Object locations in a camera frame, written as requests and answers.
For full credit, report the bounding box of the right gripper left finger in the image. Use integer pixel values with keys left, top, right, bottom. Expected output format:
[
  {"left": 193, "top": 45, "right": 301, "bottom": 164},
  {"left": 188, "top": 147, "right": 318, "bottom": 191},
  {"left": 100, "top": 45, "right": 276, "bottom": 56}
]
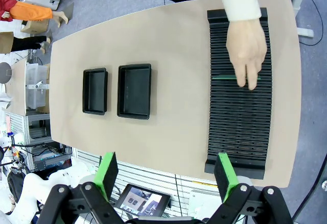
[{"left": 38, "top": 152, "right": 121, "bottom": 224}]

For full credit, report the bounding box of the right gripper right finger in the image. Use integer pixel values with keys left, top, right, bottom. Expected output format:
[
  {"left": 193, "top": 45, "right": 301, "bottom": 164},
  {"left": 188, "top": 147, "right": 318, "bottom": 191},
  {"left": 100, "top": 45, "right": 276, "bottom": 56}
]
[{"left": 208, "top": 152, "right": 292, "bottom": 224}]

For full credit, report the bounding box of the black plastic ESD tray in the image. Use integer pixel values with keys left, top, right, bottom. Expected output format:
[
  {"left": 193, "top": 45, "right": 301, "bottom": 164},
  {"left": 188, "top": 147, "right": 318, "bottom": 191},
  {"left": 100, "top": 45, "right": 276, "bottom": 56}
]
[
  {"left": 116, "top": 63, "right": 152, "bottom": 120},
  {"left": 82, "top": 67, "right": 108, "bottom": 116}
]

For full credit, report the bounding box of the person's left hand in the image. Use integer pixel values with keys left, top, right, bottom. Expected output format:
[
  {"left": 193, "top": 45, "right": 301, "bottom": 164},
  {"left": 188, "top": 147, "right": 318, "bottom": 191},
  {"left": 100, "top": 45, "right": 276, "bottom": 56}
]
[{"left": 226, "top": 18, "right": 268, "bottom": 91}]

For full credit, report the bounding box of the black framed monitor screen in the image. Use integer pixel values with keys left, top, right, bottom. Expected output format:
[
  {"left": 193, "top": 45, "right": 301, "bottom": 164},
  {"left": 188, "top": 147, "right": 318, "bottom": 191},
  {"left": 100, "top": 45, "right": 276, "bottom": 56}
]
[{"left": 113, "top": 183, "right": 171, "bottom": 217}]

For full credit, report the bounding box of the black slotted board rack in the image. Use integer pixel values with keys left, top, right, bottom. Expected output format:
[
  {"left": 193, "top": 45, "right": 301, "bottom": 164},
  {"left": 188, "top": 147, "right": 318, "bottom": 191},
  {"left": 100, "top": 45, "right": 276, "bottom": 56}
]
[{"left": 204, "top": 7, "right": 273, "bottom": 180}]

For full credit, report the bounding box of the clear plastic storage bin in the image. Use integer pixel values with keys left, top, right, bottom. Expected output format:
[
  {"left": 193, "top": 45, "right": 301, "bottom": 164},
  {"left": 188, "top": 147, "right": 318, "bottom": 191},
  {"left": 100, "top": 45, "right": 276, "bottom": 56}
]
[{"left": 25, "top": 62, "right": 51, "bottom": 110}]

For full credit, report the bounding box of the grey round disc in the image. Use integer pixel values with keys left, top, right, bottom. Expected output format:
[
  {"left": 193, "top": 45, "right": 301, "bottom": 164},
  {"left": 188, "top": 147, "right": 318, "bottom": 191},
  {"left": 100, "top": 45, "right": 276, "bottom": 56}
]
[{"left": 0, "top": 62, "right": 13, "bottom": 84}]

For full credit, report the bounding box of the mannequin arm black sleeve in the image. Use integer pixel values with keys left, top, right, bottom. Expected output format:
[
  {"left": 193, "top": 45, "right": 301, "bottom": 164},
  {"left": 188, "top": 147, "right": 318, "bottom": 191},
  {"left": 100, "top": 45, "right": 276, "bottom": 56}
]
[{"left": 10, "top": 35, "right": 52, "bottom": 54}]

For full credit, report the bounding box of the brown cardboard box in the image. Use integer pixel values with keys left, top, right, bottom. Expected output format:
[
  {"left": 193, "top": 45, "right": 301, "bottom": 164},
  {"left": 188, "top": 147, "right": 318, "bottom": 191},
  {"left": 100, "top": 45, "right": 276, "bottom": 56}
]
[{"left": 20, "top": 19, "right": 50, "bottom": 35}]

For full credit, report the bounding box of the mannequin arm orange sleeve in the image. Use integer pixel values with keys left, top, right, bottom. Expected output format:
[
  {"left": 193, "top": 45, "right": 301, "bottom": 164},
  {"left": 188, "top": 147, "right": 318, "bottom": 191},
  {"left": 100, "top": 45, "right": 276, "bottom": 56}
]
[{"left": 0, "top": 0, "right": 69, "bottom": 28}]

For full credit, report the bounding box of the white side table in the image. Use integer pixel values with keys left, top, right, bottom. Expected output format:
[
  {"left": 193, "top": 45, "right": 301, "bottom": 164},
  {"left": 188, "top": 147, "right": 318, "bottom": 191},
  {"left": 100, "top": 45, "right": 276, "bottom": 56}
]
[{"left": 291, "top": 0, "right": 314, "bottom": 38}]

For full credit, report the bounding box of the aluminium frame equipment rack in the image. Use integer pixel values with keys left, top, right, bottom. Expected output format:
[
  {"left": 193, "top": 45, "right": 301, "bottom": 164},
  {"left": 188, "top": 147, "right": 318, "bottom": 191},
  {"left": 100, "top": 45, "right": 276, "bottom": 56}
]
[{"left": 23, "top": 113, "right": 66, "bottom": 171}]

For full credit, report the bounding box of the black braided cable sleeve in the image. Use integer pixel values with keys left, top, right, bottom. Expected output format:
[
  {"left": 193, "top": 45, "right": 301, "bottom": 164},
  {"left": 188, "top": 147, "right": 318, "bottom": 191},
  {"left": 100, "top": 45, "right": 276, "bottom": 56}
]
[{"left": 291, "top": 155, "right": 327, "bottom": 222}]

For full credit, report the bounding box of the black floor cable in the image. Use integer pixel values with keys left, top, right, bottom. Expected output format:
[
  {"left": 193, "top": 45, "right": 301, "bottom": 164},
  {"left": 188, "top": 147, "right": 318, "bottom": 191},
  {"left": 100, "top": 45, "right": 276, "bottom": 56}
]
[{"left": 298, "top": 0, "right": 327, "bottom": 46}]

